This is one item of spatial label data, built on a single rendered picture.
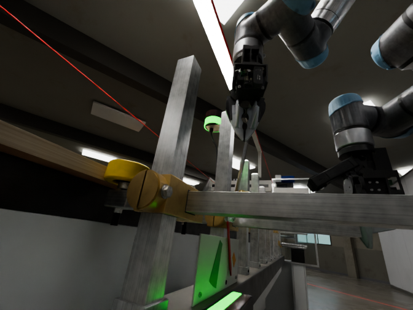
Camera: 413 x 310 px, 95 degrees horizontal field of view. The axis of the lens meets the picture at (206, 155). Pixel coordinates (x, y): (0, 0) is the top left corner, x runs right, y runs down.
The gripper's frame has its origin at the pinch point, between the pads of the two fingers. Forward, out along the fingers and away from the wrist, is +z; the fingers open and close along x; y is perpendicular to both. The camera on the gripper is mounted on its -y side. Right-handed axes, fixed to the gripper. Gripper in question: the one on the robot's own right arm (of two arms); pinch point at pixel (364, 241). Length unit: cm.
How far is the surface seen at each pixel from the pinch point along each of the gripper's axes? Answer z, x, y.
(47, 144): -8, -37, -46
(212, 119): -30.9, -6.8, -33.4
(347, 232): -1.3, -1.5, -2.8
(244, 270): 10.7, 18.8, -28.0
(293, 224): -2.1, -1.4, -12.9
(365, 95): -251, 285, 120
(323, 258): 33, 1084, 112
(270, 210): -1.2, -26.4, -15.4
